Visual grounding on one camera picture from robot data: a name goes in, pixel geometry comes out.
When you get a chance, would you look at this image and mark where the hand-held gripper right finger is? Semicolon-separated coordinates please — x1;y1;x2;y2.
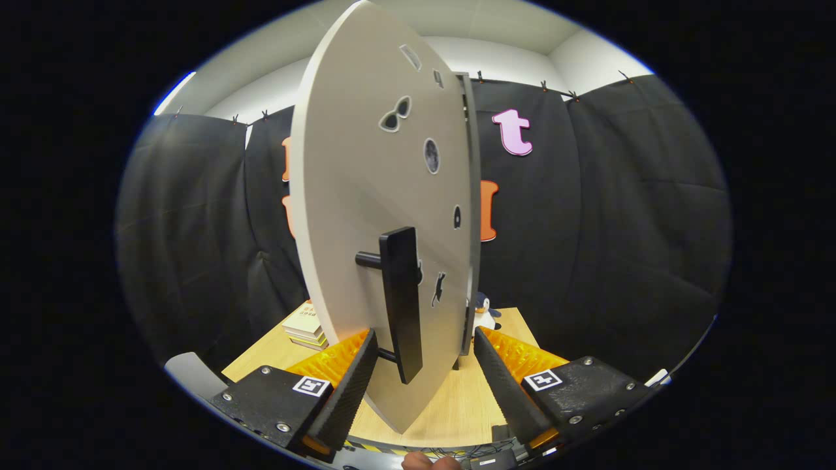
473;326;654;451

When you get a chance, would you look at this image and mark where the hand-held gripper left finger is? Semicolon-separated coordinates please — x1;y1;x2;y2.
209;328;379;463

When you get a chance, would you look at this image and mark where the dark grey shoe cabinet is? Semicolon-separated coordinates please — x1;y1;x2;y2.
455;72;484;371

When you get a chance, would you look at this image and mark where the beige shoe cabinet door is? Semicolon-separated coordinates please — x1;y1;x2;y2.
289;0;474;435

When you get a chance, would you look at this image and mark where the penguin plush toy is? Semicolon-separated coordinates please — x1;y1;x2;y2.
472;291;502;337

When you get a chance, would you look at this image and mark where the stack of books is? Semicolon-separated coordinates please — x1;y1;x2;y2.
282;300;329;352

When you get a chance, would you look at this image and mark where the black backdrop cloth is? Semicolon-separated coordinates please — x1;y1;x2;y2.
116;73;732;392

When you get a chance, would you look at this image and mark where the row of black cloth clips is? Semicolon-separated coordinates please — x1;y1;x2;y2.
173;69;634;125

